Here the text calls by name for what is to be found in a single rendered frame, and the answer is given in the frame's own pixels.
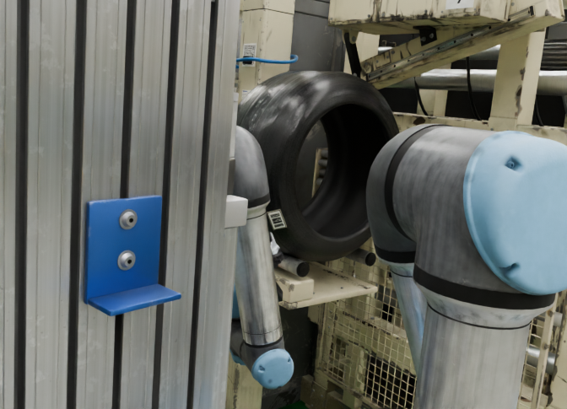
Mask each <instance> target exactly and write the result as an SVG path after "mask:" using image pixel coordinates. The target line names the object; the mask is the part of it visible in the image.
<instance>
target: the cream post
mask: <svg viewBox="0 0 567 409"><path fill-rule="evenodd" d="M294 3H295V0H244V2H243V14H242V27H241V39H240V58H243V46H244V44H251V43H256V58H261V59H268V60H279V61H286V60H290V53H291V43H292V33H293V22H294ZM285 72H289V64H275V63H264V62H255V67H242V62H240V63H239V75H238V87H237V93H238V94H239V98H238V101H237V102H238V104H239V103H240V102H241V101H242V100H243V99H242V90H252V89H254V88H255V87H256V86H257V85H258V84H260V83H261V82H263V81H265V80H267V79H269V78H271V77H273V76H276V75H278V74H280V73H285ZM261 405H262V386H261V385H260V384H259V382H258V381H257V380H255V379H254V378H253V377H252V375H251V371H250V370H249V369H248V368H247V367H246V366H245V365H240V364H239V363H235V362H234V360H233V359H232V357H231V352H230V351H229V366H228V378H227V389H226V401H225V409H261Z"/></svg>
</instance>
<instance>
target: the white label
mask: <svg viewBox="0 0 567 409"><path fill-rule="evenodd" d="M267 215H268V218H269V220H270V222H271V225H272V226H273V230H275V229H282V228H287V225H286V223H285V221H284V217H283V214H282V213H281V210H280V209H278V210H274V211H271V212H267Z"/></svg>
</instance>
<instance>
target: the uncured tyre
mask: <svg viewBox="0 0 567 409"><path fill-rule="evenodd" d="M319 120H320V121H321V124H322V125H323V127H324V130H325V133H326V136H327V146H328V157H327V168H326V172H325V174H324V177H323V180H322V182H321V185H320V187H319V188H318V190H317V192H316V194H315V195H314V196H313V197H312V198H311V200H310V201H309V202H308V203H307V204H306V205H305V206H303V207H302V208H301V209H300V207H299V203H298V200H297V196H296V190H295V174H296V167H297V162H298V158H299V155H300V150H301V148H302V146H303V143H304V141H305V139H306V137H307V135H308V134H309V132H310V130H311V128H312V127H313V126H314V125H315V124H316V123H317V122H318V121H319ZM236 125H237V126H240V127H242V128H244V129H246V130H247V131H248V132H250V133H251V134H252V135H253V136H254V137H255V139H256V140H257V141H258V143H259V145H260V147H261V149H262V153H263V157H264V161H265V165H266V170H267V181H268V187H269V193H270V202H269V203H268V205H267V206H266V212H271V211H274V210H278V209H280V210H281V213H282V214H283V218H284V221H285V223H286V225H287V228H282V229H275V230H273V226H272V225H271V222H270V220H269V218H268V215H267V224H268V230H269V232H270V233H272V234H273V238H274V239H275V242H276V244H277V245H278V246H279V248H280V250H281V252H283V253H285V254H287V255H289V256H292V257H295V258H297V259H300V260H302V261H334V260H336V259H340V258H342V257H345V256H347V255H349V254H350V253H352V252H354V251H355V250H357V249H358V248H359V247H360V246H361V245H363V244H364V243H365V242H366V241H367V240H368V239H369V238H370V237H371V236H372V235H371V232H370V225H369V220H368V216H367V207H366V186H367V180H368V176H369V173H370V167H371V165H372V164H373V162H374V160H375V157H376V156H377V154H378V153H379V152H380V151H381V149H382V148H383V147H384V146H385V145H386V144H387V142H389V141H390V140H391V139H393V138H394V137H395V136H396V135H397V134H398V133H400V132H399V129H398V126H397V122H396V120H395V117H394V115H393V113H392V110H391V108H390V106H389V105H388V103H387V102H386V100H385V98H384V97H383V95H382V94H381V93H380V92H379V91H378V90H377V89H376V88H375V87H374V86H373V85H371V84H370V83H368V82H366V81H365V80H363V79H362V78H358V77H356V76H354V75H352V74H350V73H344V72H334V71H289V72H285V73H280V74H278V75H276V76H273V77H271V78H269V79H267V80H265V81H263V82H261V83H260V84H258V85H257V86H256V87H255V88H254V89H252V90H251V91H250V92H249V93H248V94H247V95H246V96H245V97H244V98H243V100H242V101H241V102H240V103H239V104H238V108H237V120H236Z"/></svg>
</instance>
